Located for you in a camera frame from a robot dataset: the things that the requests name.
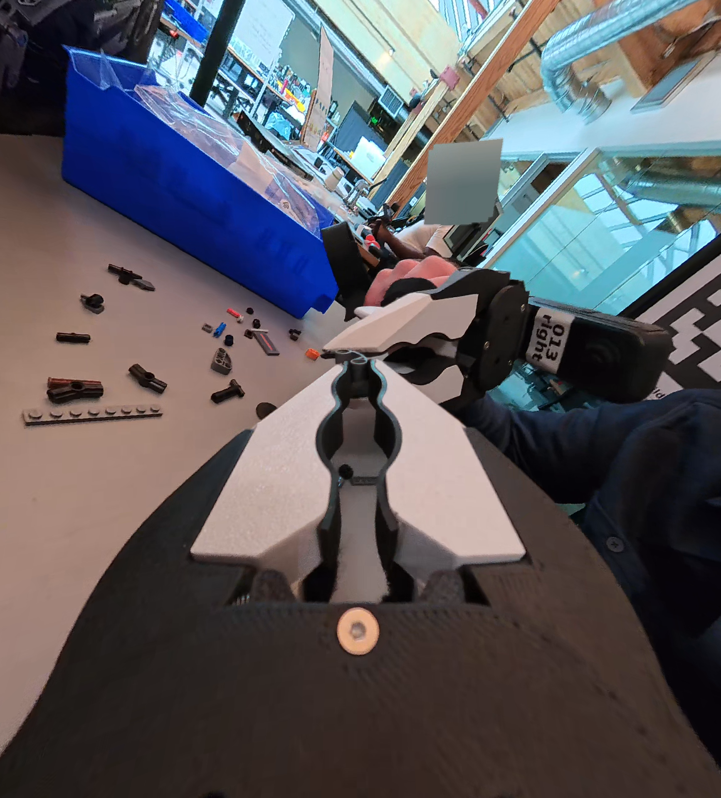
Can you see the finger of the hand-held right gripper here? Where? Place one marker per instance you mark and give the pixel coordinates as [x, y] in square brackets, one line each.
[398, 324]
[454, 371]

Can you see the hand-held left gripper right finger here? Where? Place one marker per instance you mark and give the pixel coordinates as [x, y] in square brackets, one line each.
[454, 499]

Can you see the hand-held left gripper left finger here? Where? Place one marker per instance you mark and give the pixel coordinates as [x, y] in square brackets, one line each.
[260, 499]

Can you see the grey liftarm with blue pins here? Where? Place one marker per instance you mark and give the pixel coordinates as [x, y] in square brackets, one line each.
[357, 380]

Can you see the person's right forearm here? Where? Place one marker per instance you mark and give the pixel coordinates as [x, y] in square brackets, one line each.
[522, 436]

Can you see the person's right hand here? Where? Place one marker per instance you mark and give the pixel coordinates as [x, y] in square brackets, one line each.
[423, 269]

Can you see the dark round piece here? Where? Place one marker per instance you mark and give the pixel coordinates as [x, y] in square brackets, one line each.
[265, 410]

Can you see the glass partition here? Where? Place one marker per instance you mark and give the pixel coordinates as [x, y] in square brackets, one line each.
[554, 249]

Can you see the black T-shaped axle piece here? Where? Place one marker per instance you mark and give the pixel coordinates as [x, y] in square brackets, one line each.
[228, 393]

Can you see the dark tile with red stripe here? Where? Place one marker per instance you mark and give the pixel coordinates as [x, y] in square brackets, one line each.
[267, 341]

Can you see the grey triangular liftarm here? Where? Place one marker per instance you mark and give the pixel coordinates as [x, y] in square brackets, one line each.
[222, 361]

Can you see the black angled connector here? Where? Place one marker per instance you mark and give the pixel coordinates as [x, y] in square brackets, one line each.
[147, 378]

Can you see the long grey studded plate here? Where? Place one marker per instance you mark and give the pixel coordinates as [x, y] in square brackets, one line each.
[92, 415]

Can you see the black axle connector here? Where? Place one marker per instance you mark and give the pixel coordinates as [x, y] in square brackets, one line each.
[77, 393]

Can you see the brown axle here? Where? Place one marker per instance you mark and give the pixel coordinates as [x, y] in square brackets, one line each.
[73, 381]

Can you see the person's dark blue clothing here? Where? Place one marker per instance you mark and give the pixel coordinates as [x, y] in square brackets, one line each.
[678, 561]

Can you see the cluttered workbench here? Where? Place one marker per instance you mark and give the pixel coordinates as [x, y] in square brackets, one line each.
[273, 124]

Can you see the short black pin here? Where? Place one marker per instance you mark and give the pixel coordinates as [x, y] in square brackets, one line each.
[73, 337]

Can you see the black clip with grey base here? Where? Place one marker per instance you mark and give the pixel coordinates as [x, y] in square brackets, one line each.
[92, 302]

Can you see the black connector with grey slope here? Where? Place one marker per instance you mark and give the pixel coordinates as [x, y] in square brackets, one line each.
[126, 274]

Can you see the clear plastic bag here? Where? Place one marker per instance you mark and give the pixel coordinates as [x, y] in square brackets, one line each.
[211, 137]

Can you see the wooden beam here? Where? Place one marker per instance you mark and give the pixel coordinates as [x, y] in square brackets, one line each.
[491, 68]

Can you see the blue plastic bin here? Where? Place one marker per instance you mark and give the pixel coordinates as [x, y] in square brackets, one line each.
[148, 187]

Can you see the black pillar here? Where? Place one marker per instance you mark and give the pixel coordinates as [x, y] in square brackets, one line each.
[217, 50]

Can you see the white board panel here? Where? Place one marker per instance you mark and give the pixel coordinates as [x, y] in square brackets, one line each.
[267, 22]

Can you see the silver air duct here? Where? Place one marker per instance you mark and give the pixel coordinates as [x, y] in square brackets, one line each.
[697, 187]
[585, 56]

